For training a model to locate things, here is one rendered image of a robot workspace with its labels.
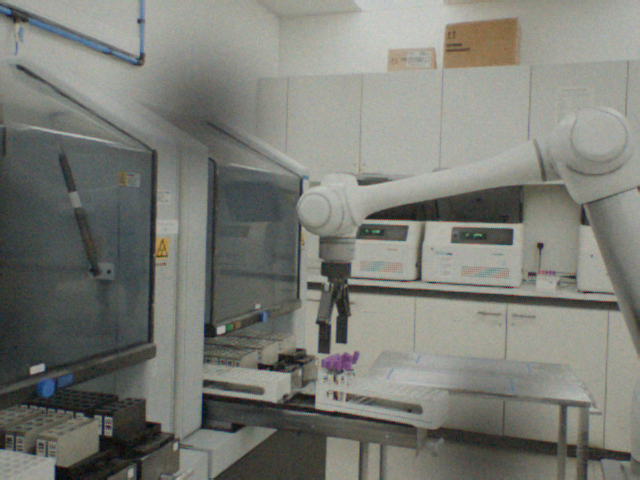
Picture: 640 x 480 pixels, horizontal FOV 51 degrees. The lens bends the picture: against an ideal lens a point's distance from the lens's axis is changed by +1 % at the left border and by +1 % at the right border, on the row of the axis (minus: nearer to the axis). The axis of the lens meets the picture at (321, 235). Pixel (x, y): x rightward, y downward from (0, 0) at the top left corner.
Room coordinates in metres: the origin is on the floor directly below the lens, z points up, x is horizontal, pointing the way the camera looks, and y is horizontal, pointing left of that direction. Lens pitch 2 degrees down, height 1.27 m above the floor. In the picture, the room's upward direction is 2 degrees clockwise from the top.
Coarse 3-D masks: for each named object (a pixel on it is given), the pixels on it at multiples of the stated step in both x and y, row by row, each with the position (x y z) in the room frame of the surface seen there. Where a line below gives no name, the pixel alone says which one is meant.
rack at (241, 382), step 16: (208, 368) 1.74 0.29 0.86; (224, 368) 1.74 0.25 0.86; (240, 368) 1.74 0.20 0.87; (208, 384) 1.72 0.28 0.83; (224, 384) 1.74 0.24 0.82; (240, 384) 1.75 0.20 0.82; (256, 384) 1.63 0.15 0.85; (272, 384) 1.61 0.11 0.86; (288, 384) 1.69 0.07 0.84; (272, 400) 1.61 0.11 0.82
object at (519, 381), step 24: (384, 360) 2.11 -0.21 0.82; (408, 360) 2.12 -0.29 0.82; (432, 360) 2.13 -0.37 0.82; (456, 360) 2.14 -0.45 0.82; (480, 360) 2.15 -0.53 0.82; (504, 360) 2.17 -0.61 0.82; (408, 384) 1.81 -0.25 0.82; (432, 384) 1.82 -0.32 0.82; (456, 384) 1.83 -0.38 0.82; (480, 384) 1.84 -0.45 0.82; (504, 384) 1.84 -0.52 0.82; (528, 384) 1.85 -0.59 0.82; (552, 384) 1.86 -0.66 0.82; (576, 384) 1.87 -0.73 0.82; (360, 456) 1.84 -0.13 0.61; (384, 456) 2.25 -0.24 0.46; (576, 456) 1.73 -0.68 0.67
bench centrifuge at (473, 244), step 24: (480, 192) 4.05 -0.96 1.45; (504, 192) 4.00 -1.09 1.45; (456, 216) 4.27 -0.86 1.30; (480, 216) 4.23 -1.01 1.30; (504, 216) 4.17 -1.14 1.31; (432, 240) 3.85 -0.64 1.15; (456, 240) 3.81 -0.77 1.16; (480, 240) 3.77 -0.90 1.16; (504, 240) 3.73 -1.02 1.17; (432, 264) 3.84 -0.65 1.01; (456, 264) 3.79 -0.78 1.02; (480, 264) 3.75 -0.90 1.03; (504, 264) 3.71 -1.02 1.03
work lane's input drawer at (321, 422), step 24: (216, 408) 1.64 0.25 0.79; (240, 408) 1.62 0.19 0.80; (264, 408) 1.60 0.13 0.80; (288, 408) 1.59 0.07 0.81; (312, 408) 1.57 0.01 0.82; (312, 432) 1.56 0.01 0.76; (336, 432) 1.54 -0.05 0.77; (360, 432) 1.52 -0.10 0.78; (384, 432) 1.50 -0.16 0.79; (408, 432) 1.48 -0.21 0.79
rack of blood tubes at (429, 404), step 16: (320, 384) 1.56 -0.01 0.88; (352, 384) 1.56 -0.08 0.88; (368, 384) 1.57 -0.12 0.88; (384, 384) 1.57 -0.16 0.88; (400, 384) 1.57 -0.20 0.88; (320, 400) 1.56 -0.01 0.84; (352, 400) 1.56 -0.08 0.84; (368, 400) 1.56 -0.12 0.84; (384, 400) 1.59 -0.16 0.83; (400, 400) 1.47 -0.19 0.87; (416, 400) 1.46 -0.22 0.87; (432, 400) 1.44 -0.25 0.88; (368, 416) 1.51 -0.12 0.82; (384, 416) 1.49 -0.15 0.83; (416, 416) 1.46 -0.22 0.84; (432, 416) 1.44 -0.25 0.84
